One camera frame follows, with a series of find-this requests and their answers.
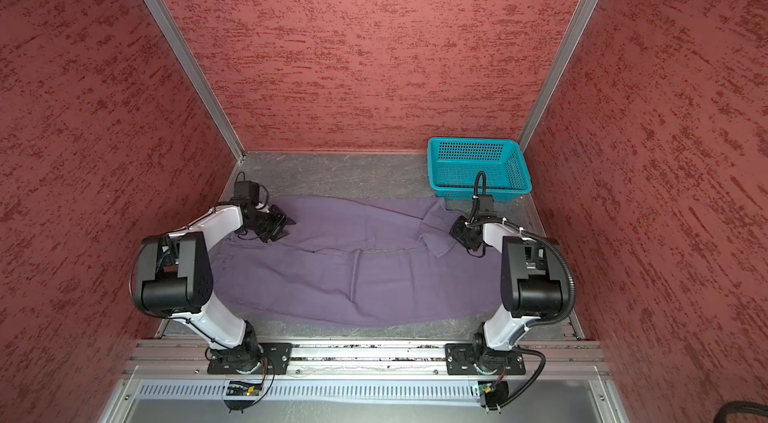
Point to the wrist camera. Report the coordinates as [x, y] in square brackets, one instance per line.
[247, 191]
[482, 207]

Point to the aluminium front rail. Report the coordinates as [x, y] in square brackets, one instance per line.
[336, 359]

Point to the left connector board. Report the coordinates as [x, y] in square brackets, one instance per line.
[243, 389]

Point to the left aluminium corner post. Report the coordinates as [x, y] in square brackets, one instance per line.
[184, 55]

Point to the right connector board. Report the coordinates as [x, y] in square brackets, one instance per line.
[492, 395]

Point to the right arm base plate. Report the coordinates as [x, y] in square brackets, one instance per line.
[467, 359]

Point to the teal plastic basket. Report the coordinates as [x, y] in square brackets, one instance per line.
[454, 163]

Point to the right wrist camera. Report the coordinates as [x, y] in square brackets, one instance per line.
[482, 207]

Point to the purple trousers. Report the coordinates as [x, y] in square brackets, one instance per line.
[358, 263]

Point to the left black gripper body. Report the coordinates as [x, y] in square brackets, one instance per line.
[267, 223]

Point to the white slotted cable duct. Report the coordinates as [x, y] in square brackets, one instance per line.
[440, 392]

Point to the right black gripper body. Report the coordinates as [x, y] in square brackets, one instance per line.
[462, 230]

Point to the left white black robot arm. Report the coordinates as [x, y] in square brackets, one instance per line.
[173, 280]

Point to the right aluminium corner post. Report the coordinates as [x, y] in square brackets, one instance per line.
[571, 38]

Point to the connector board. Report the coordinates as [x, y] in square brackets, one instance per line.
[492, 395]
[243, 389]

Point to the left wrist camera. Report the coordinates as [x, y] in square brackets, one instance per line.
[247, 191]

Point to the aluminium corner post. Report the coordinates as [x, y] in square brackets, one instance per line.
[184, 55]
[571, 38]

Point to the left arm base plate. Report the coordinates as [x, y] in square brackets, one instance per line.
[266, 358]

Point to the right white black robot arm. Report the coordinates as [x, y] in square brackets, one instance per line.
[537, 288]

